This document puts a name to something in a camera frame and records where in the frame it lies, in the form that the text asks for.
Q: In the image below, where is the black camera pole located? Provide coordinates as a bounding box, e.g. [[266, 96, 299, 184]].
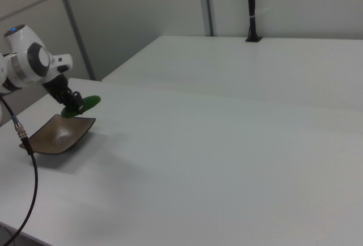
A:
[[244, 0, 263, 44]]

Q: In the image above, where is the square brown ceramic plate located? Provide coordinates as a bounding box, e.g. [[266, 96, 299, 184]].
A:
[[19, 113, 97, 155]]

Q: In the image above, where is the green cucumber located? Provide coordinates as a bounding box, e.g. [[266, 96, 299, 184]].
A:
[[60, 95, 102, 120]]

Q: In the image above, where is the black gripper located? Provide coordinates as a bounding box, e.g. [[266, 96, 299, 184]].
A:
[[42, 74, 85, 116]]

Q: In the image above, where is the white adjacent table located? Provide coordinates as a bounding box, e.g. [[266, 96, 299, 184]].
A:
[[101, 35, 363, 113]]

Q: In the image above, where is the black cable with metal connector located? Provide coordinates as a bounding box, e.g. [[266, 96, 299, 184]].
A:
[[0, 95, 39, 246]]

